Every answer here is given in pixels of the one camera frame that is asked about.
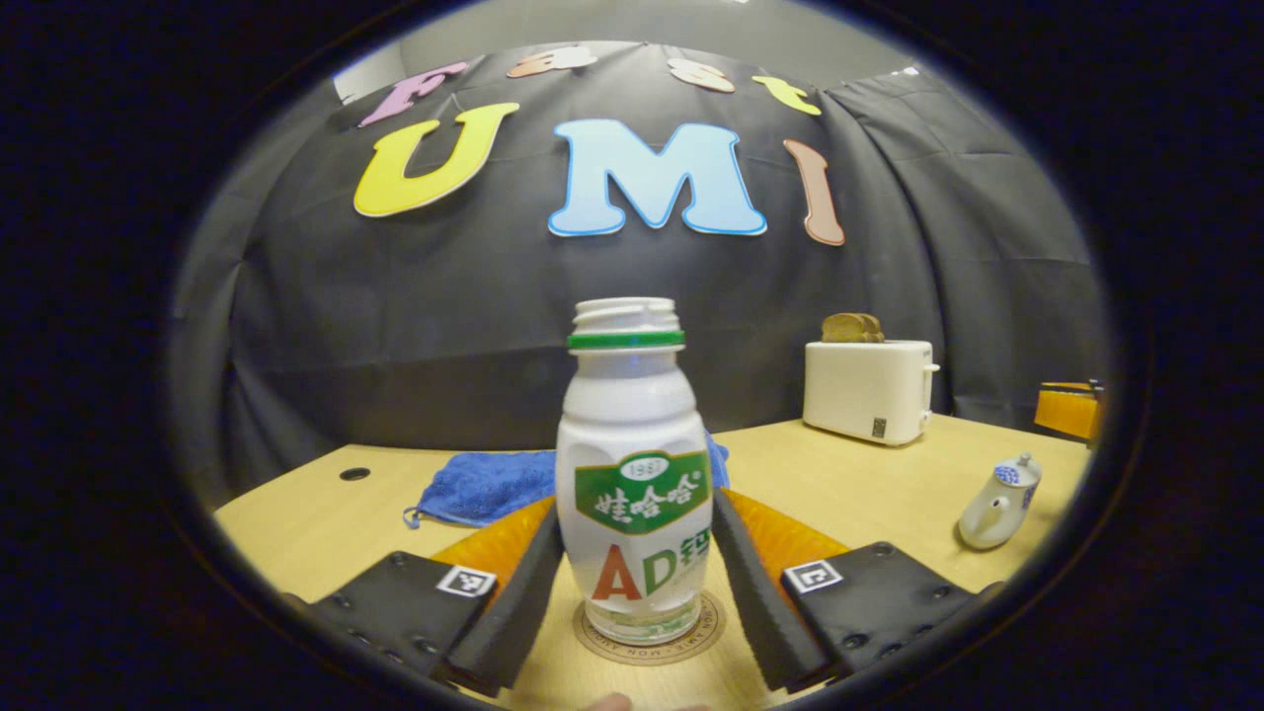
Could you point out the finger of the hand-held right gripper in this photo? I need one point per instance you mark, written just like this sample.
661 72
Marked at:
1066 410

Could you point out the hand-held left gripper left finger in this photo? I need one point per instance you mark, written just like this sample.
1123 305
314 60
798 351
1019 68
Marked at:
518 612

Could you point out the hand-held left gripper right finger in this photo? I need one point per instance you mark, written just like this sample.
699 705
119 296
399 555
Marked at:
755 602

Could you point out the round brown coaster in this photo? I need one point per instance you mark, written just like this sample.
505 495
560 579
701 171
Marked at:
652 656

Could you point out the white blue-patterned teacup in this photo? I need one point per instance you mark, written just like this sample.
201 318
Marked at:
987 523

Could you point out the white water bottle green label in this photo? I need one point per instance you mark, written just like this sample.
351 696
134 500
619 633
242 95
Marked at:
632 425

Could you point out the blue towel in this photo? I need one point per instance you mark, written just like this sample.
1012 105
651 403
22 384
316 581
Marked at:
474 489

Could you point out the white toaster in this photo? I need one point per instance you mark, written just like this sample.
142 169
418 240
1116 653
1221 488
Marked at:
864 390

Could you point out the brown toast slice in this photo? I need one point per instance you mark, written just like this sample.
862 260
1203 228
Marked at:
839 329
874 330

